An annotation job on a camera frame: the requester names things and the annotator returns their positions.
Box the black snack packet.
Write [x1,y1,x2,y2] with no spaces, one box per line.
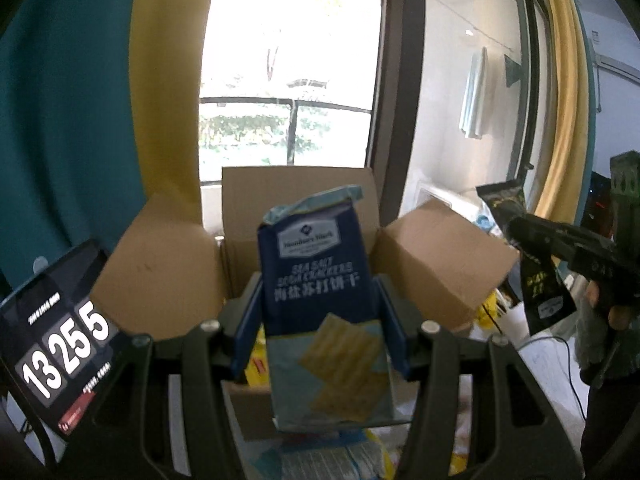
[475,180,578,336]

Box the person's dark clothing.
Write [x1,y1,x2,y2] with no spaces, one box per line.
[582,377,640,480]

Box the blue cracker packet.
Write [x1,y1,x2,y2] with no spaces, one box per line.
[257,185,401,433]

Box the yellow snack packet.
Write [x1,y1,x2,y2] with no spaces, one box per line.
[245,325,273,388]

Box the yellow plastic bag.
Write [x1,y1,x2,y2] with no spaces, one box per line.
[475,292,506,331]

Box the black tablet clock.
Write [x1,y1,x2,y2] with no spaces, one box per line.
[0,239,121,443]

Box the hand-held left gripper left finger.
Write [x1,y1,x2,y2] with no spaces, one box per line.
[55,272,266,480]

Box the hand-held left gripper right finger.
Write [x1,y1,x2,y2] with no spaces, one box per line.
[377,275,586,480]

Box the dark green hanging cloth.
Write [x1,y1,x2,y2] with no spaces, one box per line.
[502,54,523,88]

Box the person's right hand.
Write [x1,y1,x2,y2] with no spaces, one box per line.
[585,280,638,331]

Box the dark window frame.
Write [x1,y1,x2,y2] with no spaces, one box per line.
[367,0,426,221]

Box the person's right forearm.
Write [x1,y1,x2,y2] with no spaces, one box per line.
[575,305,640,386]

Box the black thin cable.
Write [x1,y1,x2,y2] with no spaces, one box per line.
[520,335,588,421]

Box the yellow curtain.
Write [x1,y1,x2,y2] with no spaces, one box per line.
[535,0,591,221]
[131,0,223,231]

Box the dark balcony railing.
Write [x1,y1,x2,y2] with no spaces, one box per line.
[199,96,373,168]

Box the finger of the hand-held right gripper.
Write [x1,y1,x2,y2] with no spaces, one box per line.
[505,215,576,263]

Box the white hanging shirt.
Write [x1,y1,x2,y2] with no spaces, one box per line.
[459,47,488,141]

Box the brown cardboard box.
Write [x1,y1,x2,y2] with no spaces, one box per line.
[90,166,521,441]

